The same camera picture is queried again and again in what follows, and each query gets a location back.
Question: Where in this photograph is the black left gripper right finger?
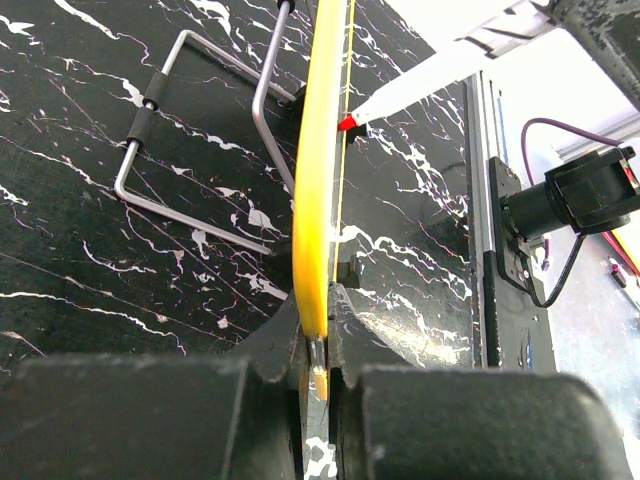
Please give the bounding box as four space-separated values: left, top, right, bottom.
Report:
328 283 415 390

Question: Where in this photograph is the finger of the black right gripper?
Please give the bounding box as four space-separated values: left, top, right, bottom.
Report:
549 0 639 109

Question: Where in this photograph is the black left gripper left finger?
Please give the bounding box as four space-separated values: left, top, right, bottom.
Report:
224 291 308 385

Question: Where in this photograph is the red-capped whiteboard marker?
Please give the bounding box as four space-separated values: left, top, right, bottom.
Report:
338 1 554 131

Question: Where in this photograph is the yellow-framed whiteboard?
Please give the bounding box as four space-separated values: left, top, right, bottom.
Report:
292 1 354 401

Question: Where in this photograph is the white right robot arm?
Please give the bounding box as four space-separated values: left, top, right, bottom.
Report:
502 1 639 240

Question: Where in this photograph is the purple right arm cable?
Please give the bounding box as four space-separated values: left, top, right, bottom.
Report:
520 117 626 186

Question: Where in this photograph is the metal whiteboard stand wire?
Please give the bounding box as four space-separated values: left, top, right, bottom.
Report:
113 0 307 257

